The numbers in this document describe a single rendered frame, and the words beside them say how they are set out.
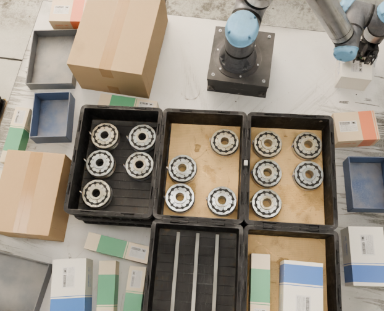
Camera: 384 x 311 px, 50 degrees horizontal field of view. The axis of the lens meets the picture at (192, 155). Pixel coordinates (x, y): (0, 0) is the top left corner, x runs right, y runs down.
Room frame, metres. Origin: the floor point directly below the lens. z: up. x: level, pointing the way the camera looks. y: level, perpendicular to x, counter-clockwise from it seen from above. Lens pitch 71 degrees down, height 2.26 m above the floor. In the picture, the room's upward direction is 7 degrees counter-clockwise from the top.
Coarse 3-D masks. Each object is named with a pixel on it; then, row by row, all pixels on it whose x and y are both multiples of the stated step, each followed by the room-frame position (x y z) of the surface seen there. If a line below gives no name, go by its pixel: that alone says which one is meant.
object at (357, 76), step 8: (336, 64) 0.86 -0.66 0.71; (344, 64) 0.81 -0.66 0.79; (352, 64) 0.81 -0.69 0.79; (360, 64) 0.80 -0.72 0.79; (336, 72) 0.82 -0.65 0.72; (344, 72) 0.77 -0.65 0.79; (352, 72) 0.77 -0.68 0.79; (360, 72) 0.77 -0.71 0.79; (368, 72) 0.76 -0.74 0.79; (336, 80) 0.77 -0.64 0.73; (344, 80) 0.75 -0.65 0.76; (352, 80) 0.74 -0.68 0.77; (360, 80) 0.74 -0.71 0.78; (368, 80) 0.73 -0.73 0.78; (352, 88) 0.74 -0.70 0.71; (360, 88) 0.73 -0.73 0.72
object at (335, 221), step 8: (256, 112) 0.59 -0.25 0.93; (264, 112) 0.58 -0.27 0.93; (248, 120) 0.56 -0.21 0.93; (328, 120) 0.52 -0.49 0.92; (248, 128) 0.53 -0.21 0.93; (248, 136) 0.50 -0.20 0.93; (248, 144) 0.47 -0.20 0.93; (248, 152) 0.44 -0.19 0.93; (248, 160) 0.42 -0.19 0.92; (248, 168) 0.39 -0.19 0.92; (248, 176) 0.36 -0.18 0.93; (248, 184) 0.33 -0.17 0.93; (248, 192) 0.31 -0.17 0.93; (336, 192) 0.27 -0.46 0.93; (248, 200) 0.28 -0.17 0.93; (336, 200) 0.24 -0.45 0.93; (248, 208) 0.25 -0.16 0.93; (336, 208) 0.22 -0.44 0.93; (248, 216) 0.23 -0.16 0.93; (336, 216) 0.19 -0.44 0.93; (248, 224) 0.20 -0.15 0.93; (256, 224) 0.20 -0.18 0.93; (264, 224) 0.20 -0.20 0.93; (272, 224) 0.19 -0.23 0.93; (280, 224) 0.19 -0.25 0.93; (288, 224) 0.19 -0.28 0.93; (296, 224) 0.18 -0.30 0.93; (304, 224) 0.18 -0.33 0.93; (312, 224) 0.18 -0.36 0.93; (336, 224) 0.17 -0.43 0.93
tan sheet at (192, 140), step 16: (176, 128) 0.61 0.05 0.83; (192, 128) 0.60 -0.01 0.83; (208, 128) 0.59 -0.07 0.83; (224, 128) 0.58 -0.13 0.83; (176, 144) 0.54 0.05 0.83; (192, 144) 0.54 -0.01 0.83; (208, 144) 0.53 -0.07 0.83; (224, 144) 0.52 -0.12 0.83; (208, 160) 0.47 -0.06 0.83; (224, 160) 0.46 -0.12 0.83; (208, 176) 0.41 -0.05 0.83; (224, 176) 0.40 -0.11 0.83; (208, 192) 0.35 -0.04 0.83; (192, 208) 0.30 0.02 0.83
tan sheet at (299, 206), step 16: (256, 128) 0.57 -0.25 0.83; (272, 128) 0.56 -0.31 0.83; (288, 144) 0.49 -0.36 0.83; (304, 144) 0.48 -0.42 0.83; (256, 160) 0.44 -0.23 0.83; (288, 160) 0.43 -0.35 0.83; (320, 160) 0.41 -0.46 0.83; (288, 176) 0.37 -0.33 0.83; (288, 192) 0.31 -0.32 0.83; (304, 192) 0.30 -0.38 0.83; (320, 192) 0.30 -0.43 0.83; (288, 208) 0.25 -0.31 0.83; (304, 208) 0.25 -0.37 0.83; (320, 208) 0.24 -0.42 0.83; (320, 224) 0.19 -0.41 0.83
